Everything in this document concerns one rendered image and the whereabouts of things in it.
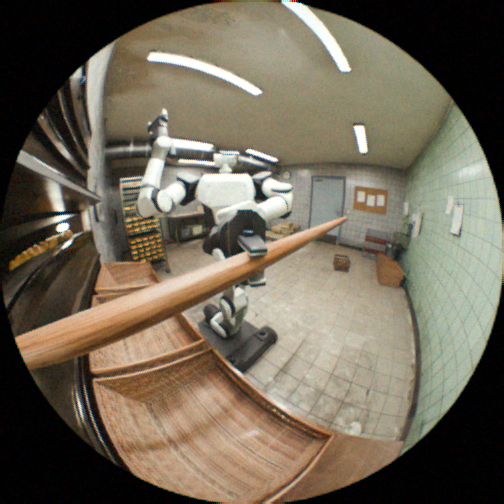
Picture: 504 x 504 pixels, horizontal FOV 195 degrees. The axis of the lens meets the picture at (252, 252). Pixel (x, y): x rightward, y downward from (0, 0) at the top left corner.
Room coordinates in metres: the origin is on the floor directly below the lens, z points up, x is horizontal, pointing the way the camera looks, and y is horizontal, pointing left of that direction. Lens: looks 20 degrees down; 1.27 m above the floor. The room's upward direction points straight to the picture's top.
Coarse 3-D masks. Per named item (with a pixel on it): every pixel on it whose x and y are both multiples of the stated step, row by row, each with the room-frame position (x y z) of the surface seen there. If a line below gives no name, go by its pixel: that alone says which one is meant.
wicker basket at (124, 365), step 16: (96, 304) 0.36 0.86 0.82; (176, 320) 0.59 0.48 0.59; (144, 336) 0.42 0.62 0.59; (160, 336) 0.44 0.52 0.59; (176, 336) 0.47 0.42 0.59; (192, 336) 0.47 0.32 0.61; (96, 352) 0.12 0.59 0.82; (112, 352) 0.19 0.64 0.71; (128, 352) 0.28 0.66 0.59; (144, 352) 0.31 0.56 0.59; (160, 352) 0.34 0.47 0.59; (176, 352) 0.27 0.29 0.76; (192, 352) 0.32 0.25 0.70; (96, 368) 0.05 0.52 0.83; (112, 368) 0.09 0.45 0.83; (128, 368) 0.13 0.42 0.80; (144, 368) 0.17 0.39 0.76
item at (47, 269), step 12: (72, 240) 0.42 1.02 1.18; (60, 252) 0.25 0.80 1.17; (48, 264) 0.14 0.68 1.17; (36, 276) 0.06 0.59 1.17; (24, 288) -0.01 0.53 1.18; (36, 288) 0.04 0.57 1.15; (12, 300) -0.07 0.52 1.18; (24, 300) -0.02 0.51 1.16; (12, 312) -0.08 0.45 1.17; (24, 312) -0.04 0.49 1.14; (12, 324) -0.09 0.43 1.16
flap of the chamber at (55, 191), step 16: (32, 160) 0.05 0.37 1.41; (16, 176) 0.01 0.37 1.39; (32, 176) 0.06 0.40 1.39; (48, 176) 0.12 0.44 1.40; (16, 192) 0.02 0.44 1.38; (32, 192) 0.08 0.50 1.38; (48, 192) 0.16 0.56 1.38; (64, 192) 0.25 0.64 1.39; (80, 192) 0.38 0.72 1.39; (16, 208) 0.02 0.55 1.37; (32, 208) 0.10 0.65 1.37; (48, 208) 0.21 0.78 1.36; (64, 208) 0.37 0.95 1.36; (80, 208) 0.63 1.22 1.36
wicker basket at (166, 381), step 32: (96, 384) 0.00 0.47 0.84; (128, 384) 0.08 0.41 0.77; (160, 384) 0.15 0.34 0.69; (192, 384) 0.21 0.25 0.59; (224, 384) 0.23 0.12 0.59; (128, 416) -0.04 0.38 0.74; (160, 416) 0.02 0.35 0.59; (192, 416) 0.07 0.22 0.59; (224, 416) 0.09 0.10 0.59; (288, 416) 0.07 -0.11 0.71; (128, 448) -0.15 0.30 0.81; (160, 448) -0.12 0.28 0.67; (192, 448) -0.08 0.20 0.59; (224, 448) -0.05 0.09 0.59; (256, 448) -0.05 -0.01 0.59; (320, 448) -0.08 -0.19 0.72; (160, 480) -0.23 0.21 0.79; (192, 480) -0.22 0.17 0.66; (224, 480) -0.22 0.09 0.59; (256, 480) -0.21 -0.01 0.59; (288, 480) -0.17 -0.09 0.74
